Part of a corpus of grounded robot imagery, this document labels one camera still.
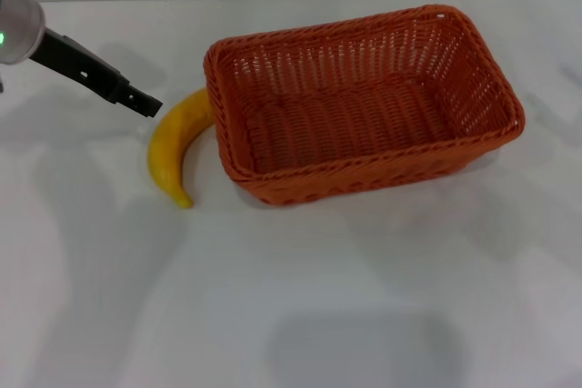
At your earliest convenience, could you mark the yellow banana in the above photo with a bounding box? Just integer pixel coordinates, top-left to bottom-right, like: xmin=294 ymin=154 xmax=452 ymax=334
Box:
xmin=148 ymin=87 xmax=214 ymax=211

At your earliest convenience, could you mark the orange woven plastic basket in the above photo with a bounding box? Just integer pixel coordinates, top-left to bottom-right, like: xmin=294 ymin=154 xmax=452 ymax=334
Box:
xmin=202 ymin=4 xmax=527 ymax=208

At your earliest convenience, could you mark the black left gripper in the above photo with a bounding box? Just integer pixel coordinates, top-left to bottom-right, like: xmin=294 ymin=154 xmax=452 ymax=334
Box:
xmin=28 ymin=27 xmax=165 ymax=119

